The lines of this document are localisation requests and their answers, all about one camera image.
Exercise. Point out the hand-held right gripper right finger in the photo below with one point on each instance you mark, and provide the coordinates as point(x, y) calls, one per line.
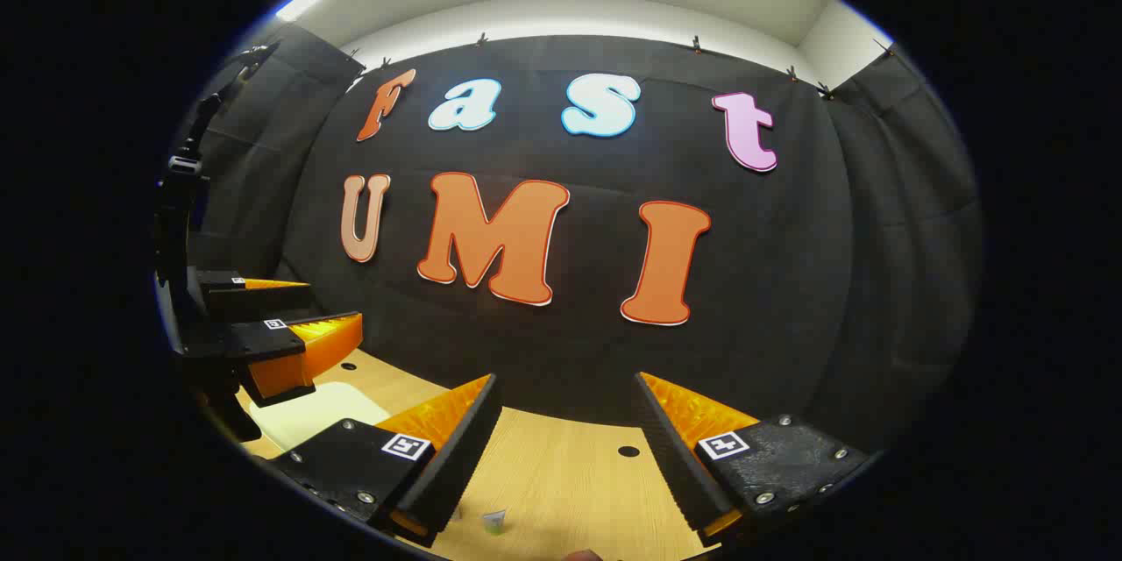
point(671, 465)

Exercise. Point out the black backdrop cloth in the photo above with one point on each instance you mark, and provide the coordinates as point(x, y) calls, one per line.
point(570, 351)

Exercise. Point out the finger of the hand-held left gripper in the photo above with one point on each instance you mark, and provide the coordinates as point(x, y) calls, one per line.
point(263, 342)
point(237, 298)

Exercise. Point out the green white skincare pouch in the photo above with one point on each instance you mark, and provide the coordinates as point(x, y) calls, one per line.
point(494, 521)

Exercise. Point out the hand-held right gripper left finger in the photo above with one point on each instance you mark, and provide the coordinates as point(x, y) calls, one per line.
point(456, 465)

